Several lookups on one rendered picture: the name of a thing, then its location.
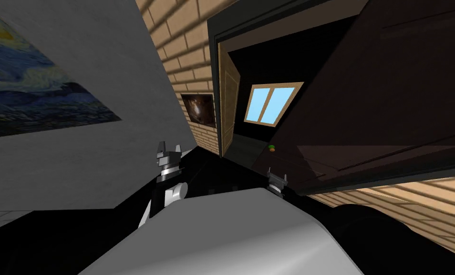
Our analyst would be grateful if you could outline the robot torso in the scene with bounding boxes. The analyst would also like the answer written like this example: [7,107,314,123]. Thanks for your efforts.
[78,187,365,275]

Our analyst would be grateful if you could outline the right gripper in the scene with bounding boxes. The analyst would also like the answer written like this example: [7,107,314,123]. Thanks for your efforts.
[267,167,289,187]

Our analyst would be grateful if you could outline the light wooden door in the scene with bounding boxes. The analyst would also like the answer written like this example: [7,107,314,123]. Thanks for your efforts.
[217,42,241,157]

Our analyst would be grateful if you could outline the dark brown door leaf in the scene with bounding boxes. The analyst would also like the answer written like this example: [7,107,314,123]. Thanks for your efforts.
[250,0,455,196]

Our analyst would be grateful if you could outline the window with wooden frame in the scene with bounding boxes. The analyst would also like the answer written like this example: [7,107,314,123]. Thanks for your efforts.
[243,82,304,128]

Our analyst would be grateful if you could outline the dark brown framed picture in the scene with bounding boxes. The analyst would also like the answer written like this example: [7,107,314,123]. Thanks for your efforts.
[180,93,217,128]

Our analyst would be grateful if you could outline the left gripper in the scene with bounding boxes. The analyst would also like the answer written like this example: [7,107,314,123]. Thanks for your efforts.
[156,141,182,167]

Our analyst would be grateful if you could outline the blue swirling night sky painting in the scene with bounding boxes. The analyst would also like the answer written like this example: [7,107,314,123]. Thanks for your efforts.
[0,7,123,140]

